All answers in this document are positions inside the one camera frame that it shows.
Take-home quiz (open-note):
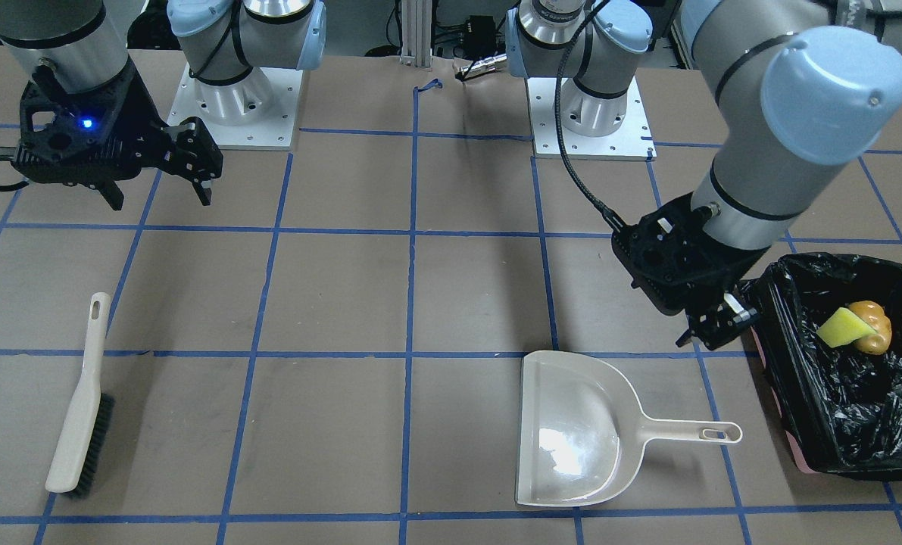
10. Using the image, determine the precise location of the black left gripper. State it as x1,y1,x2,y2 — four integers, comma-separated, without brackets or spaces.
611,194,762,350

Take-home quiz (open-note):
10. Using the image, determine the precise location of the beige hand brush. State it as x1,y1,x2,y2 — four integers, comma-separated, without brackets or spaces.
45,292,115,499

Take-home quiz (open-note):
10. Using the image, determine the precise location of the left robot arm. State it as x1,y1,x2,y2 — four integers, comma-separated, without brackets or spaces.
504,1,902,350

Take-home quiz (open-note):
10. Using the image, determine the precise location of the beige plastic dustpan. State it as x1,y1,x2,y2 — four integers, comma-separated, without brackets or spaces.
514,350,744,508

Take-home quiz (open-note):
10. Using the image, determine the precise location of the bin with black bag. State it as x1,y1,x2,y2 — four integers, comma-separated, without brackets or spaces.
739,252,902,481

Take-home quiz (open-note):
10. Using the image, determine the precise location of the yellow green sponge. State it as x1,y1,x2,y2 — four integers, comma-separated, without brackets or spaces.
816,307,877,348

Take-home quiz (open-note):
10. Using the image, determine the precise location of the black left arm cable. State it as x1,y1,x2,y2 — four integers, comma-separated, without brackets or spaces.
554,0,629,232

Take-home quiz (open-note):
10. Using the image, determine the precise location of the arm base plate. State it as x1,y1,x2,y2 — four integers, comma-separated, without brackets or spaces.
526,77,657,161
167,67,308,151

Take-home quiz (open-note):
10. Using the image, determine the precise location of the aluminium frame post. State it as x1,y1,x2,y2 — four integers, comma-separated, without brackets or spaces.
398,0,435,71

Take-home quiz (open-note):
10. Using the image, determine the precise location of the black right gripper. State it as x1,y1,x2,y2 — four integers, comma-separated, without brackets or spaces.
12,60,223,211

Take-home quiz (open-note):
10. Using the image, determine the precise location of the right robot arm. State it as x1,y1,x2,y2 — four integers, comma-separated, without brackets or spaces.
0,1,327,210

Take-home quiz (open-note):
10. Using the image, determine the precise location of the brown toy potato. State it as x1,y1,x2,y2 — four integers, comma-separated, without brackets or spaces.
848,301,893,356

